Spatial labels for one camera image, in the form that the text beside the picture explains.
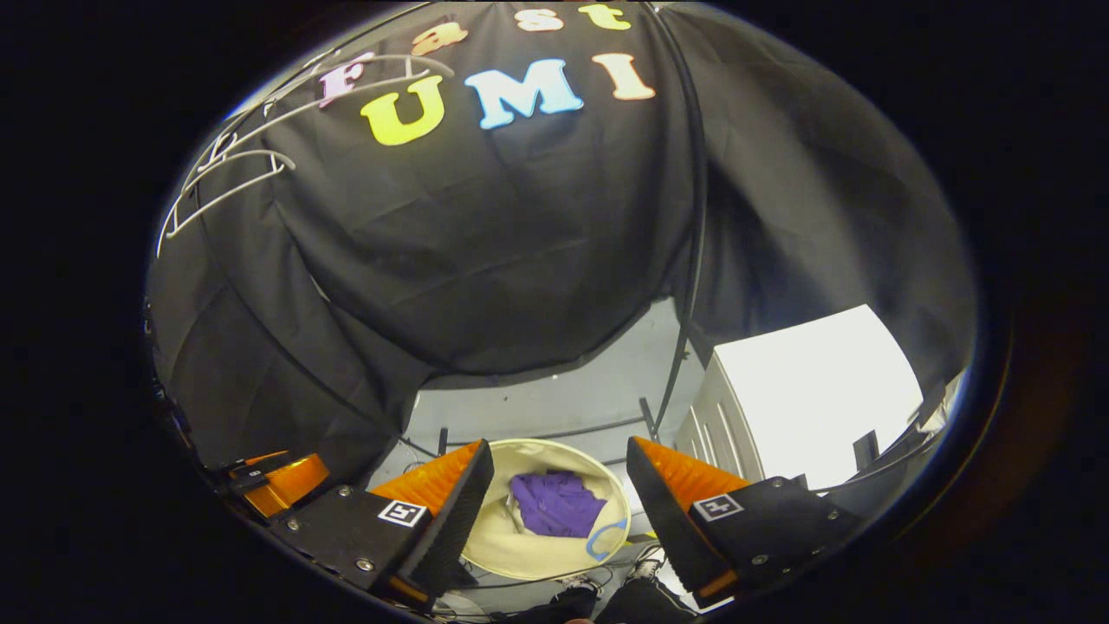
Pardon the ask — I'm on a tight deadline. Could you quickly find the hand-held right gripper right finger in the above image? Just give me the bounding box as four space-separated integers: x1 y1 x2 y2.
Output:
626 436 863 608

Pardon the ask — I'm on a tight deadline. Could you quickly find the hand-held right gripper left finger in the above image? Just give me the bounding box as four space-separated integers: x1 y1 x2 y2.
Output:
264 439 495 612

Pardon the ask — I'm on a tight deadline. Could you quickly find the cream fabric laundry hamper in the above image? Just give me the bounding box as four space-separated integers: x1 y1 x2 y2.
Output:
459 438 633 582

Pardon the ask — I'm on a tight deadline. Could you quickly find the purple corduroy jacket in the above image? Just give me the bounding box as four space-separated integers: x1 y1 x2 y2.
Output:
509 471 607 538

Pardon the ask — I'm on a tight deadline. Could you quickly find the black metal clothes rack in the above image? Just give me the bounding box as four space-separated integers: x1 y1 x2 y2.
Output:
260 0 710 456

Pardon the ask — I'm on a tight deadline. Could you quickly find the person's right leg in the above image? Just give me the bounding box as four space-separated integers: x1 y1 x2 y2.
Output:
598 557 694 624

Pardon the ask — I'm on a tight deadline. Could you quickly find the person's leg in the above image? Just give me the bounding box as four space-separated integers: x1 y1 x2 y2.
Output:
511 576 600 624
598 557 694 624

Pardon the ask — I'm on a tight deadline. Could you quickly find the person's left leg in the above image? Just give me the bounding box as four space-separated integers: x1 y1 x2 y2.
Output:
511 576 600 624

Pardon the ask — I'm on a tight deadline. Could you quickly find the white cabinet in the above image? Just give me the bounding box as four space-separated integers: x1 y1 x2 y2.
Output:
674 303 924 491

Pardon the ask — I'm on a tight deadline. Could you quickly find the black backdrop cloth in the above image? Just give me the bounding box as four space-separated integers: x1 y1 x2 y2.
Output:
147 0 976 486

